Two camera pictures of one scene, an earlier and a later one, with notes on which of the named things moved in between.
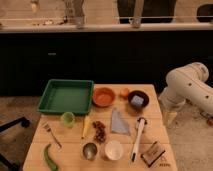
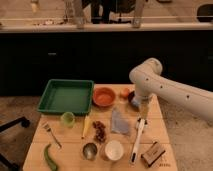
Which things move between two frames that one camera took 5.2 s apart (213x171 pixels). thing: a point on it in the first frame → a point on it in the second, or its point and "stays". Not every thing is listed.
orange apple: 124,92 stays
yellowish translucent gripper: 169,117 → 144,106
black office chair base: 24,123 stays
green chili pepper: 53,166 stays
